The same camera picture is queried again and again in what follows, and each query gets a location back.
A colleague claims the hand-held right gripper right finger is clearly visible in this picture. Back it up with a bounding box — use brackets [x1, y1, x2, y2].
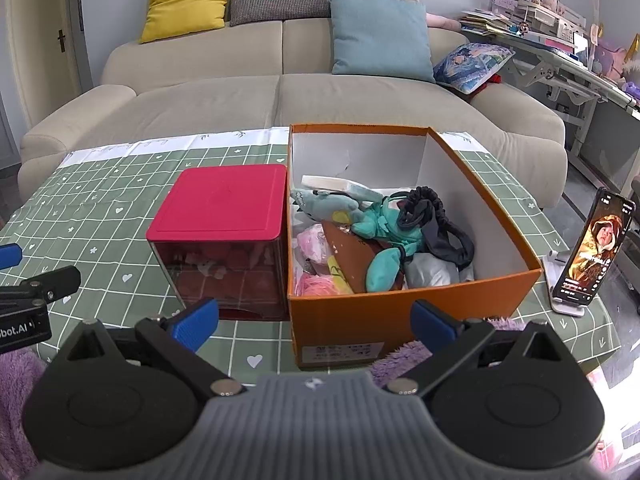
[385, 298, 576, 397]

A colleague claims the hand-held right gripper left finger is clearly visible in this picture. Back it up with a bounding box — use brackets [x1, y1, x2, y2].
[67, 297, 246, 397]

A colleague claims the silver grey cloth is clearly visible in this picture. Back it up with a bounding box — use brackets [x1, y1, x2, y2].
[404, 252, 475, 288]

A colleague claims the orange cardboard box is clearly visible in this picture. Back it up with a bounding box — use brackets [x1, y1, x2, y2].
[286, 123, 544, 367]

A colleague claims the dark navy cloth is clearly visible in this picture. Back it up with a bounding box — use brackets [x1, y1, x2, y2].
[397, 186, 476, 268]

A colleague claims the brown leather piece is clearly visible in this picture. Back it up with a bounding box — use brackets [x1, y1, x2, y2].
[320, 220, 401, 295]

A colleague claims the yellow printed soft item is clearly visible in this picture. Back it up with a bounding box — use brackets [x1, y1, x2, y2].
[327, 255, 354, 294]

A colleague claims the teal plush toy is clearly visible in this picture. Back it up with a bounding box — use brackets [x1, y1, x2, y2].
[290, 187, 426, 293]

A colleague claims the pink tassel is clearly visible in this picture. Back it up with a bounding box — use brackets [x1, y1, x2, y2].
[295, 272, 341, 297]

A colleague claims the pink cloth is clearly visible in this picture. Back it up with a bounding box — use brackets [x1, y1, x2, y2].
[297, 224, 331, 272]

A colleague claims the purple fuzzy garment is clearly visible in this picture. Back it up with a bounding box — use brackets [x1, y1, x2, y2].
[0, 316, 526, 466]

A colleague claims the red lidded storage box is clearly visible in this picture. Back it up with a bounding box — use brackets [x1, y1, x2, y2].
[146, 164, 290, 322]

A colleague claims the white phone stand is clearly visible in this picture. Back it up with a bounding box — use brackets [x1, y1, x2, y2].
[542, 250, 601, 317]

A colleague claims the black smartphone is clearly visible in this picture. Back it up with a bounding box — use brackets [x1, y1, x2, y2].
[554, 187, 637, 306]

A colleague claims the beige fabric sofa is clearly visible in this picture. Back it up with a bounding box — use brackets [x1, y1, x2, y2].
[17, 25, 568, 211]

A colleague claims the cream door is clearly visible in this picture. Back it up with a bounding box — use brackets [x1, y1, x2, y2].
[5, 0, 96, 126]

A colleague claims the blue printed pillow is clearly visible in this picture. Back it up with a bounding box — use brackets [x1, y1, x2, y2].
[432, 42, 516, 96]

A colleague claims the white tilting desk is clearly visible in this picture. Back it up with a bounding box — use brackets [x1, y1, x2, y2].
[460, 27, 640, 191]

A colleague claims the light blue pillow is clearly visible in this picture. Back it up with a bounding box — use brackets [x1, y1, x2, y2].
[330, 0, 437, 84]

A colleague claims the stack of books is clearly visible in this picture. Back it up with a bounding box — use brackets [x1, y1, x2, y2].
[459, 9, 523, 36]

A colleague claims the yellow pillow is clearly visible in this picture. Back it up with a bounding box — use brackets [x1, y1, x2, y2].
[139, 0, 231, 44]

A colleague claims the purple plush toy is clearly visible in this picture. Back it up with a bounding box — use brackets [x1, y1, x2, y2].
[595, 40, 640, 96]

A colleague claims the white desk organiser shelf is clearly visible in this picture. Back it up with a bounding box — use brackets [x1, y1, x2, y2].
[492, 0, 586, 43]

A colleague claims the grey checkered pillow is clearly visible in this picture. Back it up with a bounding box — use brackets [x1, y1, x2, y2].
[229, 0, 333, 27]

